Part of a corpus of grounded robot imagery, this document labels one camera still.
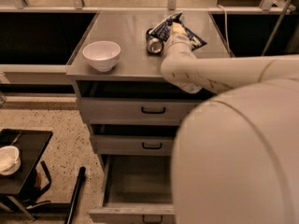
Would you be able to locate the blue chip bag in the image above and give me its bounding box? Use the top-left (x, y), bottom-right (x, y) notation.
top-left (149, 11), bottom-right (206, 50)

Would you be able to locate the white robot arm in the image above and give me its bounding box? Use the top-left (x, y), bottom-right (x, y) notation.
top-left (161, 23), bottom-right (299, 224)

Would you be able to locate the grey metal drawer cabinet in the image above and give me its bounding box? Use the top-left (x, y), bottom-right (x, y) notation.
top-left (65, 9), bottom-right (243, 224)

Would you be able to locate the top grey drawer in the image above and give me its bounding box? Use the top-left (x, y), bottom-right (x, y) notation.
top-left (77, 98), bottom-right (197, 125)

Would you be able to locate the middle grey drawer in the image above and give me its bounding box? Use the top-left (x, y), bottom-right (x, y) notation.
top-left (91, 135), bottom-right (173, 156)

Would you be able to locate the bottom grey open drawer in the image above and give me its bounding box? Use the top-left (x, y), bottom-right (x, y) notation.
top-left (89, 156), bottom-right (176, 224)

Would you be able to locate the blue silver soda can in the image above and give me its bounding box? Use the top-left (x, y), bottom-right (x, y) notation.
top-left (146, 28), bottom-right (164, 54)

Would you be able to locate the white ceramic bowl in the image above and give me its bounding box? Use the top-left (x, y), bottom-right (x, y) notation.
top-left (82, 41), bottom-right (121, 72)

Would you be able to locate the metal diagonal rod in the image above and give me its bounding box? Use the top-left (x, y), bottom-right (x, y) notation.
top-left (262, 0), bottom-right (292, 56)

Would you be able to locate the black side table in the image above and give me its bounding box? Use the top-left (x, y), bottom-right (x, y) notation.
top-left (0, 129), bottom-right (52, 220)

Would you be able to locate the white cup on table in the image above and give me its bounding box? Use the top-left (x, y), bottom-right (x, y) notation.
top-left (0, 146), bottom-right (21, 175)

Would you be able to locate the black floor pole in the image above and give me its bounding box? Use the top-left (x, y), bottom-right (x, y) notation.
top-left (64, 166), bottom-right (86, 224)

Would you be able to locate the white cable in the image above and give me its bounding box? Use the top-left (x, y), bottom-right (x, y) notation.
top-left (217, 4), bottom-right (235, 58)

